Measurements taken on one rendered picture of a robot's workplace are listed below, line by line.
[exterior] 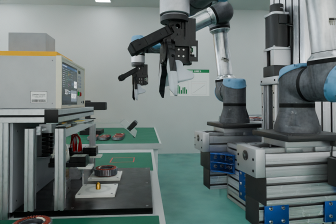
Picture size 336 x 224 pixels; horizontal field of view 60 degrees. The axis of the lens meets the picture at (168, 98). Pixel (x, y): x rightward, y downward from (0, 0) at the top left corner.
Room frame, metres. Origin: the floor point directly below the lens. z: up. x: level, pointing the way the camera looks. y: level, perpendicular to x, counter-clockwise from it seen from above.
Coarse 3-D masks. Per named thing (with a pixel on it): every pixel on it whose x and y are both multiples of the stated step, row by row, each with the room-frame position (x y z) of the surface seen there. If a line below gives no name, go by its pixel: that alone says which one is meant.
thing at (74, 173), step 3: (69, 168) 1.40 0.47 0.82; (72, 168) 1.40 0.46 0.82; (75, 168) 1.40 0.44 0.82; (69, 171) 1.40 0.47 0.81; (72, 171) 1.40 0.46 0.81; (75, 171) 1.40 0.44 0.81; (78, 171) 1.40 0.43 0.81; (81, 171) 1.45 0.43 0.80; (69, 174) 1.40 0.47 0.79; (72, 174) 1.40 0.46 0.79; (75, 174) 1.40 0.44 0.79; (78, 174) 1.40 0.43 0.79; (81, 174) 1.45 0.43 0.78; (72, 177) 1.40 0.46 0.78; (75, 177) 1.40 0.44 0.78; (78, 177) 1.40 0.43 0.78
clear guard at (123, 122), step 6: (72, 120) 1.18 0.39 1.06; (84, 120) 1.18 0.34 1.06; (90, 120) 1.18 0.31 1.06; (96, 120) 1.18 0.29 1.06; (102, 120) 1.18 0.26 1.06; (108, 120) 1.18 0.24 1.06; (114, 120) 1.18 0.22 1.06; (120, 120) 1.18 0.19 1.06; (126, 120) 1.33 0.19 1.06; (126, 126) 1.14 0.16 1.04; (132, 132) 1.14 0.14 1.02
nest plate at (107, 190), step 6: (84, 186) 1.24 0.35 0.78; (90, 186) 1.24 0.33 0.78; (102, 186) 1.24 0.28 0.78; (108, 186) 1.24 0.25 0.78; (114, 186) 1.24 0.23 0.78; (78, 192) 1.16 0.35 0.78; (84, 192) 1.16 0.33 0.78; (90, 192) 1.16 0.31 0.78; (96, 192) 1.16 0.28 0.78; (102, 192) 1.16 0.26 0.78; (108, 192) 1.16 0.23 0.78; (114, 192) 1.16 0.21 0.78
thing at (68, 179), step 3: (66, 177) 1.22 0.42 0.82; (69, 177) 1.22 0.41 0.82; (66, 180) 1.18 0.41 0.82; (69, 180) 1.22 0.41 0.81; (66, 183) 1.17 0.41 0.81; (69, 183) 1.22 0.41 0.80; (66, 186) 1.17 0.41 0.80; (69, 186) 1.22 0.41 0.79; (66, 189) 1.17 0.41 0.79; (69, 189) 1.22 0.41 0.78; (66, 192) 1.17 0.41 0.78
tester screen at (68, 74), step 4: (64, 64) 1.16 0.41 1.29; (64, 68) 1.16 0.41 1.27; (68, 68) 1.22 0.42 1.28; (72, 68) 1.29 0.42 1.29; (64, 72) 1.16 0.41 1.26; (68, 72) 1.23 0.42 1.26; (72, 72) 1.29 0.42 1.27; (76, 72) 1.37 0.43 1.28; (64, 76) 1.16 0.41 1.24; (68, 76) 1.23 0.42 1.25; (72, 76) 1.29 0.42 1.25; (76, 76) 1.37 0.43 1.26; (64, 80) 1.17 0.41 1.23; (68, 80) 1.23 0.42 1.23; (72, 80) 1.29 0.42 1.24; (76, 80) 1.37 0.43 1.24; (64, 84) 1.17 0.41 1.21; (68, 84) 1.23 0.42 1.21; (76, 84) 1.37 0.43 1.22; (68, 88) 1.23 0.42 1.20; (72, 88) 1.29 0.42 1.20; (76, 88) 1.37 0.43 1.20; (68, 92) 1.23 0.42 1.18; (76, 92) 1.37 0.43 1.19; (68, 96) 1.23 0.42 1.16; (76, 96) 1.37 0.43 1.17; (64, 100) 1.17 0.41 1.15; (68, 100) 1.23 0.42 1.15
